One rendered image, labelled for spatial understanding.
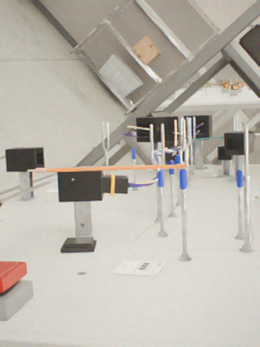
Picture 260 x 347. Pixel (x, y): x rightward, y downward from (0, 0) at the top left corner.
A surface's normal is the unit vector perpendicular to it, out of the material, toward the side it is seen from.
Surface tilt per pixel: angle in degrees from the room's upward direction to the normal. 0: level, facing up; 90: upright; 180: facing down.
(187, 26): 90
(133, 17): 90
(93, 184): 81
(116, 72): 95
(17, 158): 90
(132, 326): 50
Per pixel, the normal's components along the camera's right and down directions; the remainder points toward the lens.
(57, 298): -0.04, -0.99
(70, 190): -0.01, 0.12
